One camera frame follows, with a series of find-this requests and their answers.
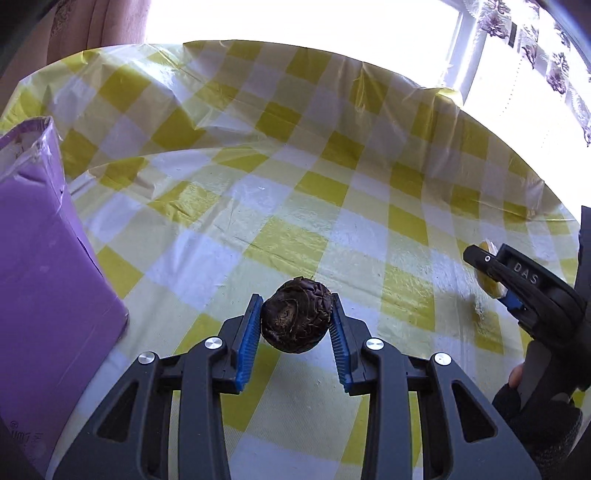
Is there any dark wrinkled passion fruit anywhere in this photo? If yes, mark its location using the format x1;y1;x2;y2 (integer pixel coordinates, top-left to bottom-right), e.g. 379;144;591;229
260;277;333;355

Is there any purple cardboard box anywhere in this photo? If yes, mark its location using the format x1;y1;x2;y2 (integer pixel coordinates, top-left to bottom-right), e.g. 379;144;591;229
0;116;130;480

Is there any person's right hand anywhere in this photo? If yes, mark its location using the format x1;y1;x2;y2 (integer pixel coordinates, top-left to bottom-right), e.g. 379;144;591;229
492;364;583;480

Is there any plain pink curtain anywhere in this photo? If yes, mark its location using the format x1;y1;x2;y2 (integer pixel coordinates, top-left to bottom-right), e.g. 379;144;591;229
46;0;153;51

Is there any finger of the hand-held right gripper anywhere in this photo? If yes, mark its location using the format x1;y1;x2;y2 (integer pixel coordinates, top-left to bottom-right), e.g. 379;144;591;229
463;244;561;313

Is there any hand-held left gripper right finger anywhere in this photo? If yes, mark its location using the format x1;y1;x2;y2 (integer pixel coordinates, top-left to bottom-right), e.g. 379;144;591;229
329;295;541;480

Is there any white window frame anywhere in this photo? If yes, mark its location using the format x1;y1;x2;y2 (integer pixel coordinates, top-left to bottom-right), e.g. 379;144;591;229
450;0;490;100

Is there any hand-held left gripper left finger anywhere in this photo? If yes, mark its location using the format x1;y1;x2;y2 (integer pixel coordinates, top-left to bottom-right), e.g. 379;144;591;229
52;293;265;480

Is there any halved yellow fruit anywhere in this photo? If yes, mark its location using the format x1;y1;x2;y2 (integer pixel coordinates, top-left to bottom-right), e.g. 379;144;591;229
475;239;508;298

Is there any yellow checkered plastic tablecloth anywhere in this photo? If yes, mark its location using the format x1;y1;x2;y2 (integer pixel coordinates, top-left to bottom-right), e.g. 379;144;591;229
0;41;580;480

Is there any sheer purple floral curtain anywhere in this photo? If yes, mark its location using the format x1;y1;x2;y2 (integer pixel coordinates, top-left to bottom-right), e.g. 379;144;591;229
475;0;591;146

